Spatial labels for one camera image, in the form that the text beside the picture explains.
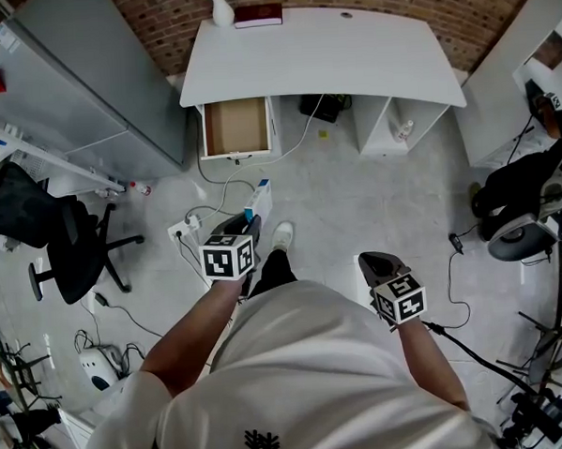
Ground white and blue box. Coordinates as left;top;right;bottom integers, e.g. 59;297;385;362
240;178;275;226

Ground black mesh office chair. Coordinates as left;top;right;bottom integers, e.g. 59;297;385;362
0;155;149;308

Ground thick black gripper cable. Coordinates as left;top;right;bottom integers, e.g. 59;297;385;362
421;314;539;403

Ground white metal shelf rack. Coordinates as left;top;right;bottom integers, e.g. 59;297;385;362
0;104;128;200

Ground clear plastic bottle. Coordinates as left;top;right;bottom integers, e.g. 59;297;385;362
392;120;417;142

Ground white desk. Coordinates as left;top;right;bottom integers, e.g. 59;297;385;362
175;0;470;168

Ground person's white shirt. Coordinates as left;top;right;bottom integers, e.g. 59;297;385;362
75;269;503;449

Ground dark red book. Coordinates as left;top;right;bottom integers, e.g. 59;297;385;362
232;2;284;30

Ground person's left white shoe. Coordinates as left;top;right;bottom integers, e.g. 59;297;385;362
269;220;296;254

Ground grey round stool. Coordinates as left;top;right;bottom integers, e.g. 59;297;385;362
485;211;560;263

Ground white vase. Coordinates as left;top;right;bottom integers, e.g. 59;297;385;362
210;0;236;28

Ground person's left forearm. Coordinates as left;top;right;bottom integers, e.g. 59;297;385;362
135;274;253;399

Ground white power strip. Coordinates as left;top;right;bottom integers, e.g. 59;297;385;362
166;213;203;243

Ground person's right forearm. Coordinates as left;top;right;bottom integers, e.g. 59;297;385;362
393;314;470;415

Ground white power cable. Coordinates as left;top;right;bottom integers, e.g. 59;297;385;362
179;94;332;225

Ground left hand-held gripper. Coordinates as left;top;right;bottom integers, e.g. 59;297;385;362
196;212;266;284

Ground black router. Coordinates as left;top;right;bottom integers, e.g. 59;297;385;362
298;91;355;126

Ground thin black adapter cable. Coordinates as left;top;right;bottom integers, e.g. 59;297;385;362
443;225;485;329

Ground white wooden drawer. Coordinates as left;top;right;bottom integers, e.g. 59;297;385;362
196;96;277;162

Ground white rounded floor device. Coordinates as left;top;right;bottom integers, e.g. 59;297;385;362
77;345;125;395

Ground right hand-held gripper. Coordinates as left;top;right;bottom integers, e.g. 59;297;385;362
357;248;429;328

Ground grey metal refrigerator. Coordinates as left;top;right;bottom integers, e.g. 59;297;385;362
0;0;190;190

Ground person's black trousers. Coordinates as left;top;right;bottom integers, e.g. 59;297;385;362
244;248;299;301

